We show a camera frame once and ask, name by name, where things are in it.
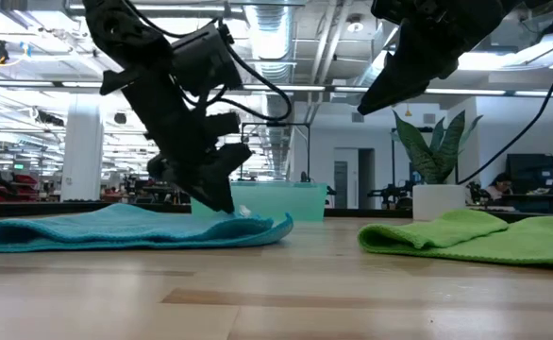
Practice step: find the person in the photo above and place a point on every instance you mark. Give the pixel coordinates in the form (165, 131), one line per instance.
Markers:
(498, 186)

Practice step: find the snake plant in white pot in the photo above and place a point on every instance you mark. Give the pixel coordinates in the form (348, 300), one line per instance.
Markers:
(439, 203)

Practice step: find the green microfiber towel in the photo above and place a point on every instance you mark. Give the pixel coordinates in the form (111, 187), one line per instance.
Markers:
(446, 236)

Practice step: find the white building column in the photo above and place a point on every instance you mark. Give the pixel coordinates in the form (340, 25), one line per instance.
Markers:
(82, 151)

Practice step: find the grey door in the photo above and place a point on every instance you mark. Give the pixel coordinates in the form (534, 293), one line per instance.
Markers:
(340, 184)

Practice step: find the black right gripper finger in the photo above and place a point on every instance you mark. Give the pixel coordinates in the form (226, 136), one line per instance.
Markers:
(408, 75)
(385, 71)

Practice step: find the red cart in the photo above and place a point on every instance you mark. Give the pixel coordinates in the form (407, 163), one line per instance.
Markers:
(24, 181)

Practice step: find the black background stand frame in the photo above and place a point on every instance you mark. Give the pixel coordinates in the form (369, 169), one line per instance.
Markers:
(276, 124)

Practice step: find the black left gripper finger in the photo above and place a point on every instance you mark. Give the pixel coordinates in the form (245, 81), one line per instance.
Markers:
(191, 179)
(234, 156)

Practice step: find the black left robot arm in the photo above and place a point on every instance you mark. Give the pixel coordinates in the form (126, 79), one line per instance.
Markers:
(116, 28)

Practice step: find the silver ventilation duct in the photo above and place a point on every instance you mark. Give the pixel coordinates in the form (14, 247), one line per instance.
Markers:
(269, 33)

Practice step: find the blue microfiber towel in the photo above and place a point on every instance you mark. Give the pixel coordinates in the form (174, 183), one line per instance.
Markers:
(116, 231)

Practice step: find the teal plastic basket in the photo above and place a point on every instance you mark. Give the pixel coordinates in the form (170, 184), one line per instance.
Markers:
(281, 203)

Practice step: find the black background robot arm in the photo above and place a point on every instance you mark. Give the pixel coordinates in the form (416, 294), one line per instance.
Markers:
(392, 192)

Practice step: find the dark desk with screens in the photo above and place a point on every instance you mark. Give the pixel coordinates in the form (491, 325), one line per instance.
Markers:
(541, 175)

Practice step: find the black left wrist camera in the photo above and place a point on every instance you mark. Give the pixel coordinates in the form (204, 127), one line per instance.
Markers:
(206, 56)

